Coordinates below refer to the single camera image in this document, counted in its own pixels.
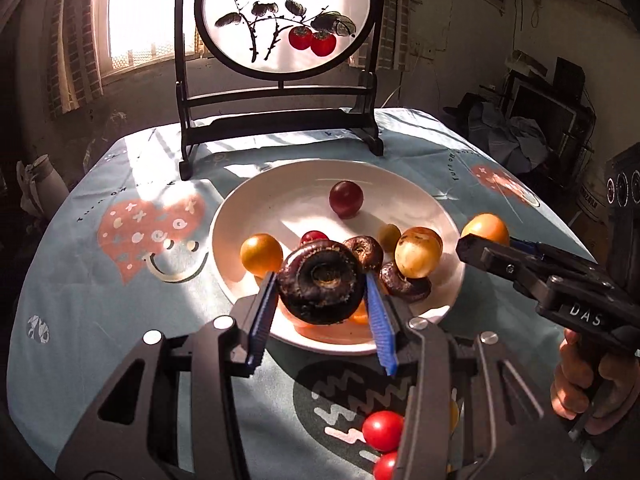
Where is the dark date fruit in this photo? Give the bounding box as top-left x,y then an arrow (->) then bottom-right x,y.
378,261 -> 432,304

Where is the small brown kiwi fruit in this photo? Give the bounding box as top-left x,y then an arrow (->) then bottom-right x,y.
378,223 -> 401,254

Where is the brown passion fruit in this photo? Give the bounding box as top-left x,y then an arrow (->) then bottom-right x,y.
344,235 -> 384,273

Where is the smooth orange fruit large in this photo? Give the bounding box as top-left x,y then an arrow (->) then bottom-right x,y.
240,233 -> 283,278

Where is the dark red plum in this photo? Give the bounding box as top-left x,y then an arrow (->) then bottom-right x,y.
329,181 -> 363,219

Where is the large dark purple mangosteen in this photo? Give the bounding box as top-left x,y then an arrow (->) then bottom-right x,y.
277,240 -> 366,325

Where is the small red cherry tomato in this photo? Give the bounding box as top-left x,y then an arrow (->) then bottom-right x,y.
299,230 -> 329,245

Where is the large orange tangerine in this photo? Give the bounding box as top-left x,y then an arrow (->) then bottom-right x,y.
278,301 -> 369,328

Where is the person's right hand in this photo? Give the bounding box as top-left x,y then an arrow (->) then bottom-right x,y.
550,328 -> 639,436

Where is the yellow lemon fruit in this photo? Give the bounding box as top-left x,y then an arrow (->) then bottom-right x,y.
449,400 -> 460,432

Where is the red cherry tomato lower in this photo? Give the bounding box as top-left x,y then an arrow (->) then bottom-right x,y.
361,411 -> 405,453

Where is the red cherry tomato upper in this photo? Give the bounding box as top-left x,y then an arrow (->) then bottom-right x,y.
372,452 -> 397,480

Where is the black shelf with clutter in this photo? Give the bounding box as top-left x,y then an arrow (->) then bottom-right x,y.
444,49 -> 597,188

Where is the white jug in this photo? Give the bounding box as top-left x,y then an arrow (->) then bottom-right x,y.
16,154 -> 70,221

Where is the black framed decorative screen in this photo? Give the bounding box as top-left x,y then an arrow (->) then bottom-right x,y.
174,0 -> 385,180

